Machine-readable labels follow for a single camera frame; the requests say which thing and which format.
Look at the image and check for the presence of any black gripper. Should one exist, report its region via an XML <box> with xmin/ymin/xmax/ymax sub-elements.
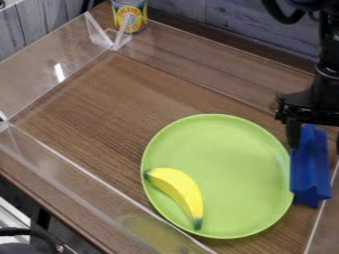
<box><xmin>275</xmin><ymin>90</ymin><xmax>339</xmax><ymax>149</ymax></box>

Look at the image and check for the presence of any blue star-shaped block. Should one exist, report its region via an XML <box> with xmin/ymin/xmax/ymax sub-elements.
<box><xmin>290</xmin><ymin>124</ymin><xmax>333</xmax><ymax>208</ymax></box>

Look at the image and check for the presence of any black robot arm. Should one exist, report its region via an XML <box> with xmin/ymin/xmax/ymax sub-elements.
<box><xmin>260</xmin><ymin>0</ymin><xmax>339</xmax><ymax>149</ymax></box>

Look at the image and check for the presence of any green plate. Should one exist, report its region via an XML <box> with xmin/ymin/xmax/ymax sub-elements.
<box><xmin>140</xmin><ymin>114</ymin><xmax>294</xmax><ymax>239</ymax></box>

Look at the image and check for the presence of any yellow toy banana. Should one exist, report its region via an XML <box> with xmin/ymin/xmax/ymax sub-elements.
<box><xmin>143</xmin><ymin>168</ymin><xmax>204</xmax><ymax>230</ymax></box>

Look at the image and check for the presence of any clear acrylic enclosure wall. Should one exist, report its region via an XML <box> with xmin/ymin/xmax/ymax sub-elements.
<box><xmin>0</xmin><ymin>8</ymin><xmax>323</xmax><ymax>254</ymax></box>

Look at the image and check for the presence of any black cable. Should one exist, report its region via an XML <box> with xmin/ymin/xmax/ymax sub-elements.
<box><xmin>0</xmin><ymin>226</ymin><xmax>59</xmax><ymax>254</ymax></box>

